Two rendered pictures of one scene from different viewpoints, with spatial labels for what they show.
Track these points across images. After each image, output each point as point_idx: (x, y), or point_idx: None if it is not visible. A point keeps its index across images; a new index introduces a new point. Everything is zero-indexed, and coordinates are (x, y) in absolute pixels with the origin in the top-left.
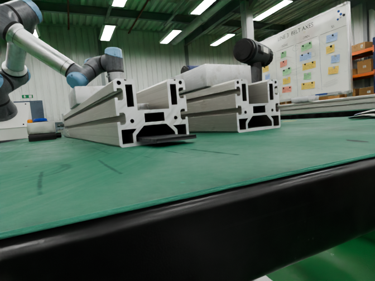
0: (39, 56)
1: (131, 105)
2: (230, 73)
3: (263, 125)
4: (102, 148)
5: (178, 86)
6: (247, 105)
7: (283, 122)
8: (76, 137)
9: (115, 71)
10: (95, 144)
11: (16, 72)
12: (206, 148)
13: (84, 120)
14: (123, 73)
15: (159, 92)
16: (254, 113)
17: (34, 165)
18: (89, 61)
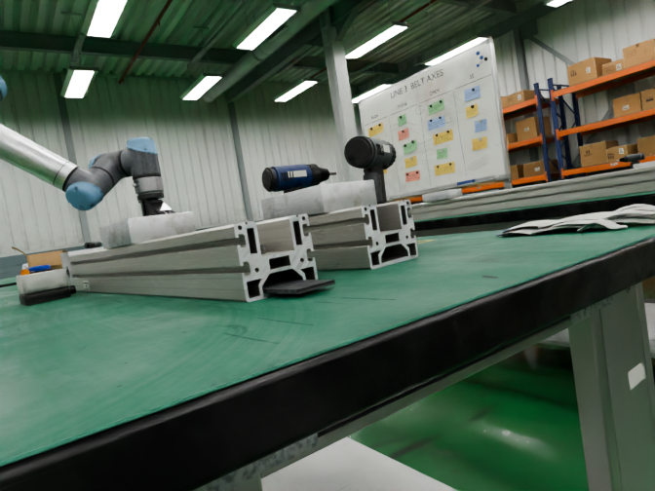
0: (16, 159)
1: (251, 250)
2: (351, 193)
3: (398, 255)
4: (220, 305)
5: (302, 222)
6: (378, 235)
7: (419, 245)
8: (120, 292)
9: (147, 176)
10: (188, 300)
11: None
12: (357, 295)
13: (151, 268)
14: (161, 177)
15: (277, 230)
16: (387, 244)
17: (193, 330)
18: (100, 161)
